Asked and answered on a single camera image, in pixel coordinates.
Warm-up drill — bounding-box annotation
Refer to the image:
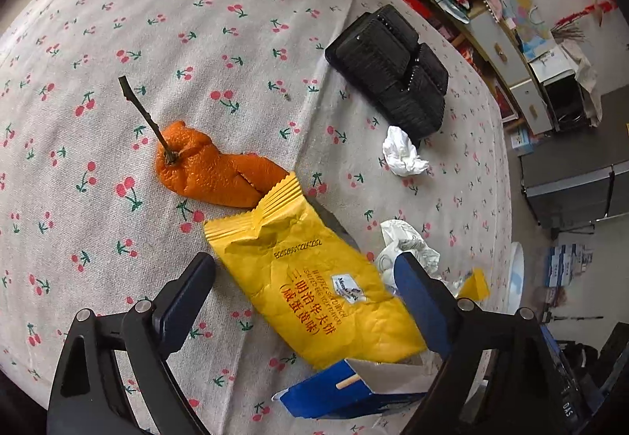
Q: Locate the black plastic tray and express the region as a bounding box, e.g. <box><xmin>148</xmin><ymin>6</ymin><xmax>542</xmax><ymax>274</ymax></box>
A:
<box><xmin>325</xmin><ymin>5</ymin><xmax>449</xmax><ymax>145</ymax></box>

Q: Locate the stack of blue-white boxes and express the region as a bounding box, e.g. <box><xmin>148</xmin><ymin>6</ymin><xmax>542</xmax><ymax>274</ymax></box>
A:
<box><xmin>544</xmin><ymin>243</ymin><xmax>593</xmax><ymax>288</ymax></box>

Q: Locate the white plastic trash bin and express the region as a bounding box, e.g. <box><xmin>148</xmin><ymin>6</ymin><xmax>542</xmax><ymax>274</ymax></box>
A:
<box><xmin>505</xmin><ymin>242</ymin><xmax>524</xmax><ymax>315</ymax></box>

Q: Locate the orange peel with stem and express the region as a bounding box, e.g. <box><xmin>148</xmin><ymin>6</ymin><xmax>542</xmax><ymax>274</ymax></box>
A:
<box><xmin>118</xmin><ymin>76</ymin><xmax>288</xmax><ymax>209</ymax></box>

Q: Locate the white wrapper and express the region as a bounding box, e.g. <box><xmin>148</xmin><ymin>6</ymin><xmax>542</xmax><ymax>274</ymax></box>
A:
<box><xmin>374</xmin><ymin>219</ymin><xmax>489</xmax><ymax>302</ymax></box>

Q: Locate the white tissue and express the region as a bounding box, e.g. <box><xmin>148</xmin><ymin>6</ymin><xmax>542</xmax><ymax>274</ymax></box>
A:
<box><xmin>382</xmin><ymin>125</ymin><xmax>430</xmax><ymax>177</ymax></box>

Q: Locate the yellow snack wrapper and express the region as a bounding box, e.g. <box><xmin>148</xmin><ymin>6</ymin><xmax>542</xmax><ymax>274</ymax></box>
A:
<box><xmin>204</xmin><ymin>174</ymin><xmax>427</xmax><ymax>370</ymax></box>

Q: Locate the blue milk carton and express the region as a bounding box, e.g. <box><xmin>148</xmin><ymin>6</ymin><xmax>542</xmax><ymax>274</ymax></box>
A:
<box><xmin>273</xmin><ymin>358</ymin><xmax>436</xmax><ymax>420</ymax></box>

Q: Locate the black microwave oven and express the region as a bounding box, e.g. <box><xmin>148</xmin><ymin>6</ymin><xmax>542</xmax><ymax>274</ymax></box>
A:
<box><xmin>542</xmin><ymin>72</ymin><xmax>590</xmax><ymax>133</ymax></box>

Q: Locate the cherry print tablecloth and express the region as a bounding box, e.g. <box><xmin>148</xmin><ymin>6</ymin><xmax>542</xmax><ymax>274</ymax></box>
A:
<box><xmin>1</xmin><ymin>0</ymin><xmax>512</xmax><ymax>434</ymax></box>

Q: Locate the grey refrigerator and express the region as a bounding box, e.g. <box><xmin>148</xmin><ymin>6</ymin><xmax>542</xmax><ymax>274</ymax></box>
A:
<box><xmin>520</xmin><ymin>86</ymin><xmax>629</xmax><ymax>232</ymax></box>

